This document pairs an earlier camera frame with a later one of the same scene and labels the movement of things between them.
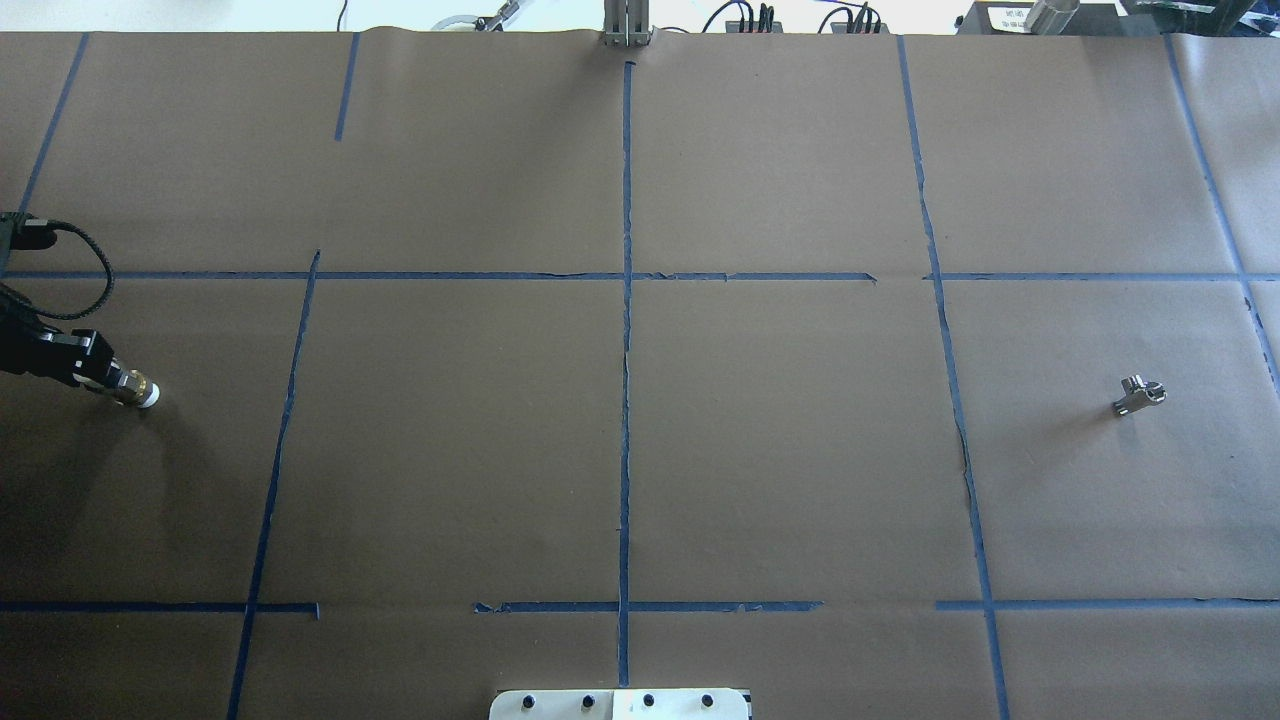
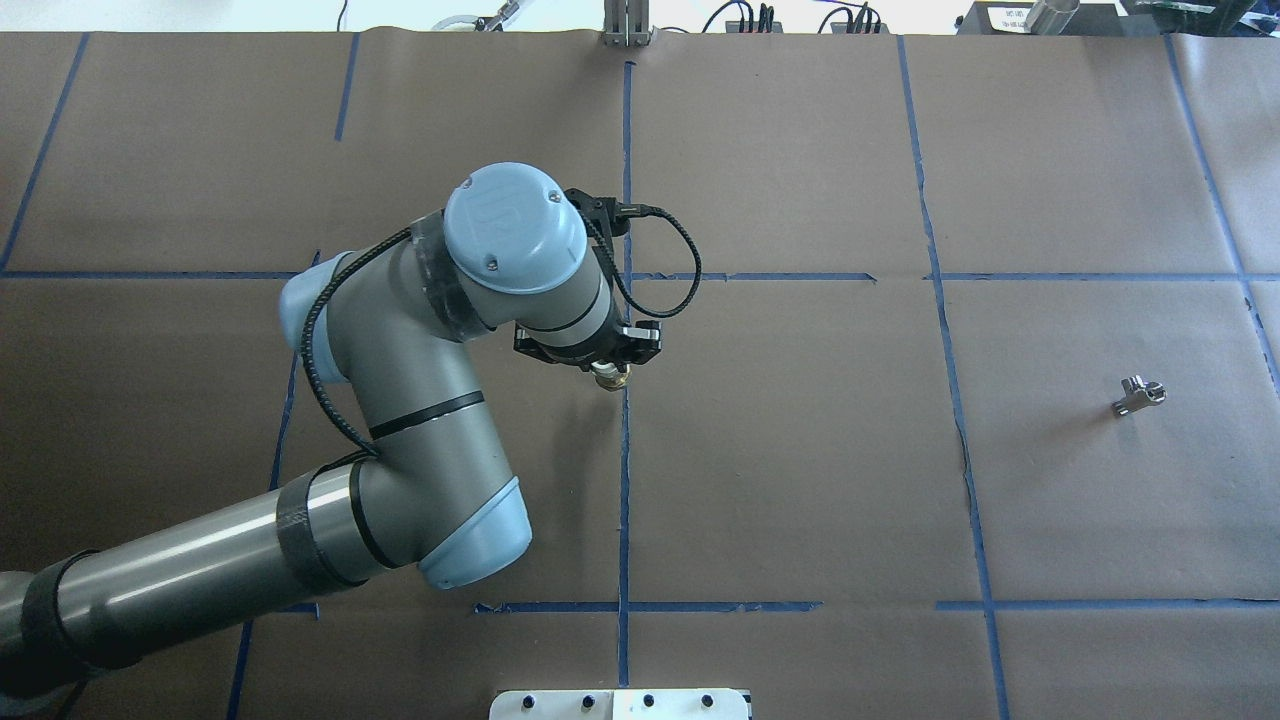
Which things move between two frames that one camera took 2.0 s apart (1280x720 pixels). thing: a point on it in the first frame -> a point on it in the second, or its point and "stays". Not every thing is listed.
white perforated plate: [622, 704] stays
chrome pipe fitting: [1139, 394] stays
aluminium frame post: [626, 23] stays
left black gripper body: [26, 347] -> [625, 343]
